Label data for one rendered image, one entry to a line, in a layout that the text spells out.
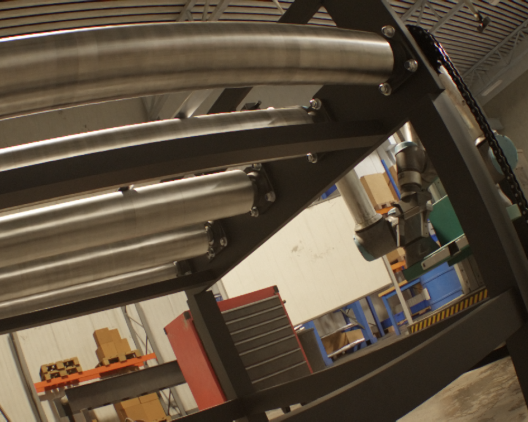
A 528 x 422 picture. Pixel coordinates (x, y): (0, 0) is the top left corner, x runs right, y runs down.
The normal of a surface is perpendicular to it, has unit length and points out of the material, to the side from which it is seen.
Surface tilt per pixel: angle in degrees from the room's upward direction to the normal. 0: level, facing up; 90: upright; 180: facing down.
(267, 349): 90
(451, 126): 90
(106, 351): 90
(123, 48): 110
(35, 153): 82
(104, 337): 90
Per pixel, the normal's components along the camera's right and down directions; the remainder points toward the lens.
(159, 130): 0.40, -0.54
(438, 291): -0.65, 0.06
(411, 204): -0.91, -0.17
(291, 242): 0.08, -0.30
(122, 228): 0.57, 0.47
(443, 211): -0.77, 0.16
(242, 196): 0.58, 0.11
